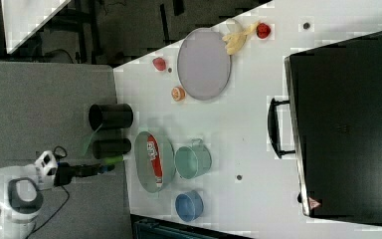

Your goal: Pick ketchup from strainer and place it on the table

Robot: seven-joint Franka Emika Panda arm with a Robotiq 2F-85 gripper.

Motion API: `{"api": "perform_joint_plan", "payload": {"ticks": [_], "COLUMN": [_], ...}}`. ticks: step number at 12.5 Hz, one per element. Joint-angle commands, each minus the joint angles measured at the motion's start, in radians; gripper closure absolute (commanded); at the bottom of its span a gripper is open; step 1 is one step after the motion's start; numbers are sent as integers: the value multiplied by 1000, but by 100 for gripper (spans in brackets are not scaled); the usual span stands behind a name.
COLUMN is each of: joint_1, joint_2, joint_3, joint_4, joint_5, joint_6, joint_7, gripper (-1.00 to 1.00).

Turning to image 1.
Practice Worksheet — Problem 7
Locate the grey round plate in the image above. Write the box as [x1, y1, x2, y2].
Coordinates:
[177, 28, 231, 101]

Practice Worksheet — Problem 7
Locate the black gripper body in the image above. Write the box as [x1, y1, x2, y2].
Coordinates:
[54, 162, 99, 186]

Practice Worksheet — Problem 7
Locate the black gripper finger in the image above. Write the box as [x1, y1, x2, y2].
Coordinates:
[98, 164, 115, 173]

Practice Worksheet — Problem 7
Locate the green metal pot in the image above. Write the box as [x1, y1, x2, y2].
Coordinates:
[174, 138, 212, 179]

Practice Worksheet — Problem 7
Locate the black toaster oven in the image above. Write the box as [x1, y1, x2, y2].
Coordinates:
[284, 31, 382, 226]

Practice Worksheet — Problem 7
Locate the red plush ketchup bottle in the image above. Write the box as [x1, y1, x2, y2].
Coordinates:
[146, 134, 163, 187]

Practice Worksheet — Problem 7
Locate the blue bowl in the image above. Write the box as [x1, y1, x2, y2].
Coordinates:
[175, 190, 204, 222]

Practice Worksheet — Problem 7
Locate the yellow banana toy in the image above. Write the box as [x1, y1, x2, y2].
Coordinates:
[222, 19, 259, 56]

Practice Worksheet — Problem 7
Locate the red strawberry toy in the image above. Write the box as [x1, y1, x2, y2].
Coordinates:
[152, 57, 166, 72]

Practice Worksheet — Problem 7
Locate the orange slice toy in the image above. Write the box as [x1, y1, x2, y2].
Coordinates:
[171, 87, 186, 102]

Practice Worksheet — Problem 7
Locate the small black cylinder cup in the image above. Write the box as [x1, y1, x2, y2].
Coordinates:
[93, 138, 131, 159]

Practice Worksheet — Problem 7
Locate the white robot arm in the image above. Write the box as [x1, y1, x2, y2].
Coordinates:
[0, 162, 114, 239]

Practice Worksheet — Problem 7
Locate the large black cylinder cup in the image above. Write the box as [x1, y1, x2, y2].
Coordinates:
[89, 104, 133, 130]

